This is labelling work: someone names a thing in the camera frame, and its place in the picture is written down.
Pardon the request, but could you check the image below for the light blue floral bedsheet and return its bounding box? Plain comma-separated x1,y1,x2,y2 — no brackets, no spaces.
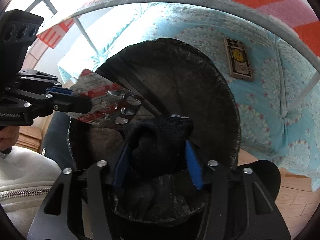
57,3,319,190

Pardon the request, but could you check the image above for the left hand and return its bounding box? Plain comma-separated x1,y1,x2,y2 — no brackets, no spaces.
0,126,20,151

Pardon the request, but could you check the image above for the window frame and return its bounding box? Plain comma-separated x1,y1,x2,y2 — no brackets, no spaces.
7,0,101,55

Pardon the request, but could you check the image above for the colourful patterned blanket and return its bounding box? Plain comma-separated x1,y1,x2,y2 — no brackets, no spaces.
38,0,319,59

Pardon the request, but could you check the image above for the white jacket sleeve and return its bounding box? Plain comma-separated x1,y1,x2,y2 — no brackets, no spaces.
1,146,61,237

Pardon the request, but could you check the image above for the small patterned box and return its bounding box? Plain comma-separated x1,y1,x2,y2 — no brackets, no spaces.
224,37,254,82

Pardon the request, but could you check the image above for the red silver pill blister pack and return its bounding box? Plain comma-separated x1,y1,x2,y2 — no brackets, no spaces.
67,69,144,129

